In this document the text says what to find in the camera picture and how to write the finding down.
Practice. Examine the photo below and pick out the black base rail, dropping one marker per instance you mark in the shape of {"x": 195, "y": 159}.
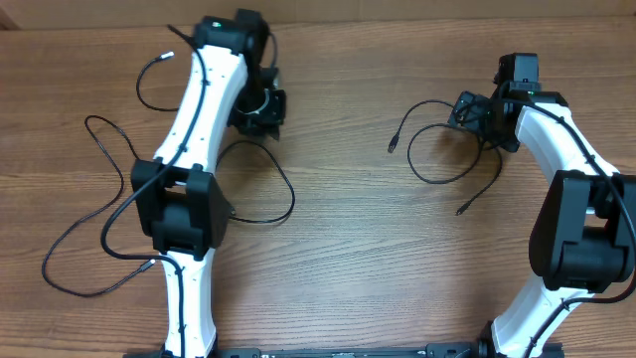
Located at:
{"x": 387, "y": 352}

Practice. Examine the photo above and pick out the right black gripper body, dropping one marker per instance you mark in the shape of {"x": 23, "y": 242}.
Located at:
{"x": 478, "y": 116}

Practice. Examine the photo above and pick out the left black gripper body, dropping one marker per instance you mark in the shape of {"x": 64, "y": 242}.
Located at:
{"x": 257, "y": 109}

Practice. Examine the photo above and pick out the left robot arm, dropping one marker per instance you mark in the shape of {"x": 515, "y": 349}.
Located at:
{"x": 180, "y": 204}

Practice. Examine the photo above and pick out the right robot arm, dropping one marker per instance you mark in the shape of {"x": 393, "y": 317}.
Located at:
{"x": 582, "y": 246}

